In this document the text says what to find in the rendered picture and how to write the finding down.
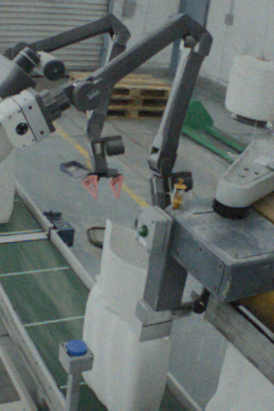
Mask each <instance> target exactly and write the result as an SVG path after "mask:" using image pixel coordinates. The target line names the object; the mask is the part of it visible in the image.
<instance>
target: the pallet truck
mask: <svg viewBox="0 0 274 411"><path fill-rule="evenodd" d="M190 101H191V102H190V106H189V109H188V112H187V115H186V118H185V121H184V124H183V127H182V132H183V133H185V134H187V135H188V136H190V137H192V138H193V139H196V140H197V141H200V142H201V143H202V144H203V145H204V146H206V147H207V148H209V149H211V150H213V151H215V152H217V153H218V154H220V155H222V156H223V157H224V159H228V161H230V162H234V161H235V160H236V159H237V158H238V157H239V156H238V154H237V153H235V152H234V151H232V150H230V149H228V148H227V147H226V146H224V145H222V144H220V143H218V142H217V141H215V140H213V139H211V138H209V136H207V135H205V134H203V133H202V132H200V131H199V130H197V129H204V130H206V131H207V132H210V134H212V135H214V136H216V137H217V138H219V139H221V140H223V141H224V142H226V143H228V144H230V145H232V146H233V147H235V148H237V149H239V150H241V152H244V151H245V150H246V149H247V147H248V145H247V144H246V143H245V142H244V141H242V140H240V139H237V138H235V137H233V136H232V135H230V134H228V133H226V132H224V131H222V130H221V129H219V128H216V127H214V121H213V119H212V117H211V116H210V114H209V113H208V111H207V110H206V108H205V107H204V105H203V103H202V102H201V101H200V100H198V99H196V98H193V97H191V100H190Z"/></svg>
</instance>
